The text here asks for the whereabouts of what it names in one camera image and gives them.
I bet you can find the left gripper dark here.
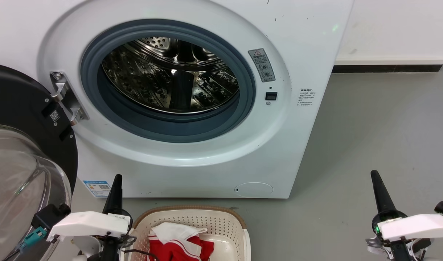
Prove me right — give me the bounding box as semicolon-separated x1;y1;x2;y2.
73;174;136;261

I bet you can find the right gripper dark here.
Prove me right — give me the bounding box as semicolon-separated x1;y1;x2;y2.
366;170;433;261

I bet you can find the red and white garment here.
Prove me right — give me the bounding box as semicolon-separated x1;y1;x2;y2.
148;222;214;261

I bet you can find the cream perforated laundry basket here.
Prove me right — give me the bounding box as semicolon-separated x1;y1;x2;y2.
129;206;251;261

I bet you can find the stainless steel washing machine drum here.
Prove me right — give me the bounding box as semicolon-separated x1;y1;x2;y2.
102;36;240;114

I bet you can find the black washer door with glass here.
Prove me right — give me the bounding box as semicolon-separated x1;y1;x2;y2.
0;62;79;261

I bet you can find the blue energy label sticker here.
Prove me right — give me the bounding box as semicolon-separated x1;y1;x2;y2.
83;180;111;198

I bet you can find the grey rubber door gasket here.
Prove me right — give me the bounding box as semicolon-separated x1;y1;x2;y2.
80;19;256;143

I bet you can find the white front-load washing machine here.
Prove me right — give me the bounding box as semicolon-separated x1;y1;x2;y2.
0;0;354;199

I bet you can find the silver door hinge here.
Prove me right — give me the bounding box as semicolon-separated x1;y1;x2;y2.
50;71;90;126

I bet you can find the black baseboard strip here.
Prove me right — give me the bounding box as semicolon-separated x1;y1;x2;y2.
332;65;443;73

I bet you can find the round white filter cover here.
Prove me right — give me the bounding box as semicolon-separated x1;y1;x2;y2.
234;182;274;198

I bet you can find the grey warning label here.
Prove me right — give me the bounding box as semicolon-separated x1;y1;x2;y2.
248;48;276;83

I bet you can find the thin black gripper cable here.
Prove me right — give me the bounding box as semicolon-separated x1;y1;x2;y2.
123;248;160;261

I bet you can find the left black camera plug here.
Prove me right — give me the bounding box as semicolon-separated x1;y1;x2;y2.
32;204;71;229

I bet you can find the teal cable connector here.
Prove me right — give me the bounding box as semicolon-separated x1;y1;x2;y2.
24;227;48;250

